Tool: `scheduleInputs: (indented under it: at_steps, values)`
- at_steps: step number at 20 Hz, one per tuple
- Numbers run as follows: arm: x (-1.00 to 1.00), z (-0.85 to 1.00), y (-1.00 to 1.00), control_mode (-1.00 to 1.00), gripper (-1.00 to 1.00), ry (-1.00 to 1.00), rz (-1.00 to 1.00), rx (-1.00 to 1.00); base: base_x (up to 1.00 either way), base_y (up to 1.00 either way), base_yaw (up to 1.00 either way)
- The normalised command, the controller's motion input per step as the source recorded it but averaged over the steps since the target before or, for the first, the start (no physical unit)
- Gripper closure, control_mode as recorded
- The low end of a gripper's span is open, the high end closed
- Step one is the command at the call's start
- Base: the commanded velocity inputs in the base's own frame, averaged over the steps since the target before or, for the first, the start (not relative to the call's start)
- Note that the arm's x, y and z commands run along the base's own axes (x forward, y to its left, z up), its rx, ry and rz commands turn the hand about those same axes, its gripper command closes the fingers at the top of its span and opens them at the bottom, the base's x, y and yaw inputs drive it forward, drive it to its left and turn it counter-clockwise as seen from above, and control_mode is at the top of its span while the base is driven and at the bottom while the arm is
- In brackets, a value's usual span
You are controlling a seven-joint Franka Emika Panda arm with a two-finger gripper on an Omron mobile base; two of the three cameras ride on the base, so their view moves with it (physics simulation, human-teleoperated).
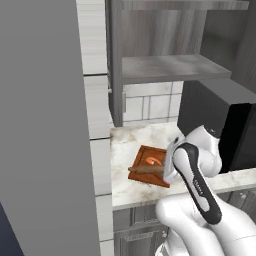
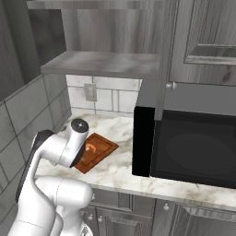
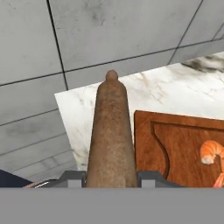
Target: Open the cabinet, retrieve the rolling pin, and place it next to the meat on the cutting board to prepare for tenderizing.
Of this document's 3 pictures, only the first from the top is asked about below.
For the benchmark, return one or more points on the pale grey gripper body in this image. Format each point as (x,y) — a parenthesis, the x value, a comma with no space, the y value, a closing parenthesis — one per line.
(169,166)

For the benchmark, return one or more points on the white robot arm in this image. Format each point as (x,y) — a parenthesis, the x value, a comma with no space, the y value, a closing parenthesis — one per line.
(230,230)

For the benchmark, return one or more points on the orange raw meat piece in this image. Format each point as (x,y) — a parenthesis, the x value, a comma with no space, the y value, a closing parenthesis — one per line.
(152,161)

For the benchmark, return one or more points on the brown wooden rolling pin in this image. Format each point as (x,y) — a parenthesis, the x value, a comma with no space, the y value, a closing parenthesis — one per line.
(146,169)

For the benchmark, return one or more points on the reddish brown cutting board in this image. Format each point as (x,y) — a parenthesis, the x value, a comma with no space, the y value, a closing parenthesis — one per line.
(140,156)

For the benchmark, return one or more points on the white panelled tall cabinet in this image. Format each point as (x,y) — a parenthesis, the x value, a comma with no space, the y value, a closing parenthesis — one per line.
(98,160)

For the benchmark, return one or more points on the grey base cabinet run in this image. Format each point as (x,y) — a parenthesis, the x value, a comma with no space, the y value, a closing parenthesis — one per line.
(241,198)

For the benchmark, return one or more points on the grey base cabinet door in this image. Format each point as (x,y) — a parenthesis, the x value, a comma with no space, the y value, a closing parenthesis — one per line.
(136,246)

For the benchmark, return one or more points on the grey wood cabinet door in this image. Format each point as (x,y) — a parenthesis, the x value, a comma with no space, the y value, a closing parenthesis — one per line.
(115,60)

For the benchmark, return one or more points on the grey drawer front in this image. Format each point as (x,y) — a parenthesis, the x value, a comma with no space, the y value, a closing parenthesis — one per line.
(136,216)

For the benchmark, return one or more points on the black microwave oven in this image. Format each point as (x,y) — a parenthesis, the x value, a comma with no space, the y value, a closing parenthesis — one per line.
(213,110)

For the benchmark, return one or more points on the grey wood wall cabinet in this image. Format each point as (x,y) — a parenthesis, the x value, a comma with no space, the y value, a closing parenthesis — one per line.
(173,66)

